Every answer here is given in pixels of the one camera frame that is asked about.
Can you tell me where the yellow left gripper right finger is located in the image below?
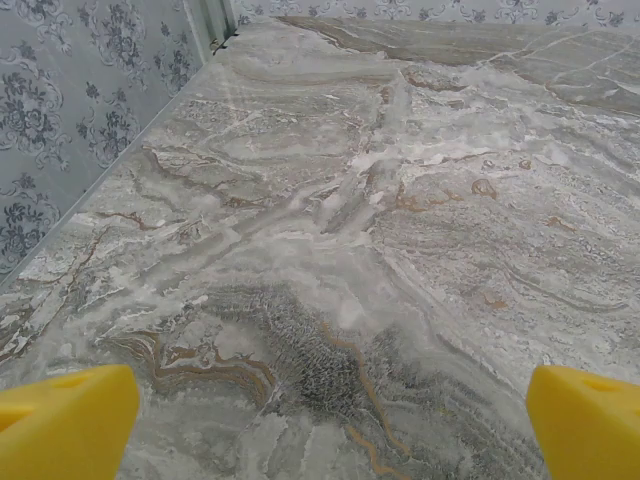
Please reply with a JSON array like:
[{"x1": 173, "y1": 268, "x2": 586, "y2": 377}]
[{"x1": 528, "y1": 364, "x2": 640, "y2": 480}]

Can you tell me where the aluminium frame post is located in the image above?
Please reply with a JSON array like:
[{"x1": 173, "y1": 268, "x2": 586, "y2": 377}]
[{"x1": 182, "y1": 0, "x2": 239, "y2": 66}]

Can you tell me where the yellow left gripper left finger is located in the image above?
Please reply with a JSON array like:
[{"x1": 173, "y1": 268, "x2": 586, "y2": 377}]
[{"x1": 0, "y1": 363, "x2": 141, "y2": 480}]

